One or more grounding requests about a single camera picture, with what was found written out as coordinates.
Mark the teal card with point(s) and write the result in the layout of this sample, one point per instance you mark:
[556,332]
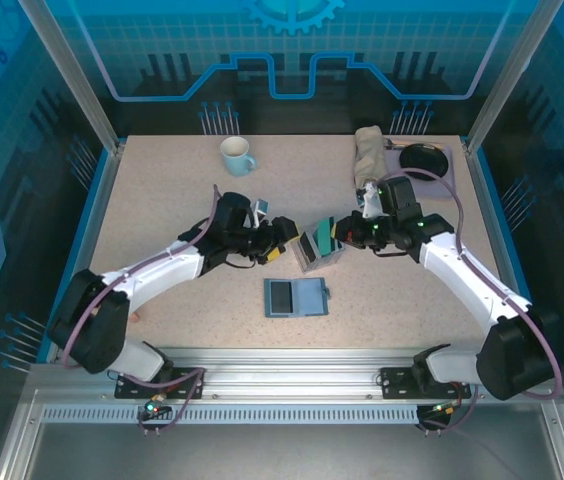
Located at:
[324,235]

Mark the black card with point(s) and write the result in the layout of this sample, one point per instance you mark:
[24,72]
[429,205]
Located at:
[307,245]
[281,296]

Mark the teal box lid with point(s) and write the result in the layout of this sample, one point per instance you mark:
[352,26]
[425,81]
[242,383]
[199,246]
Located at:
[309,297]

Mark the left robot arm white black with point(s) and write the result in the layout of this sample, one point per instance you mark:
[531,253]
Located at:
[162,272]

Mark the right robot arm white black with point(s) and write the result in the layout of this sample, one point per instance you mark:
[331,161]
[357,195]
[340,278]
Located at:
[457,270]

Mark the lilac tray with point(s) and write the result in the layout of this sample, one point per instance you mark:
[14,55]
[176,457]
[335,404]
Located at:
[437,187]

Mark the black plate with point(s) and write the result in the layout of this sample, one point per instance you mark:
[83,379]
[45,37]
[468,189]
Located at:
[424,157]

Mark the light blue mug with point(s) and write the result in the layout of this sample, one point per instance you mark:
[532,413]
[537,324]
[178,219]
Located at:
[236,160]

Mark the beige folded cloth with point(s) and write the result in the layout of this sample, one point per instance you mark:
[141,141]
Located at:
[369,155]

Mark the steel lower panel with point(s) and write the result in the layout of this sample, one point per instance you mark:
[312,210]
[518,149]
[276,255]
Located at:
[287,455]

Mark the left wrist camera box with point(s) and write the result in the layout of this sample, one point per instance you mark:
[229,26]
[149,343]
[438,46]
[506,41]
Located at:
[261,206]

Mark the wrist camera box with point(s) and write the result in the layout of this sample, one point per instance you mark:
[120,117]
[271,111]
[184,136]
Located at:
[261,206]
[369,200]

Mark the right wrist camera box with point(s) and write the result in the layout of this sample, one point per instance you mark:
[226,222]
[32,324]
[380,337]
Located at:
[369,200]

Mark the aluminium side rail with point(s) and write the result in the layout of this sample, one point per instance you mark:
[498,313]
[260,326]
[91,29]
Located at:
[484,200]
[89,235]

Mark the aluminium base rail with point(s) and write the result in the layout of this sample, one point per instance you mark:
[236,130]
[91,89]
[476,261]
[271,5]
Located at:
[287,375]

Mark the aluminium frame post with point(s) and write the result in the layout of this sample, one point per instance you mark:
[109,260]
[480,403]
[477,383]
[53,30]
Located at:
[72,75]
[504,75]

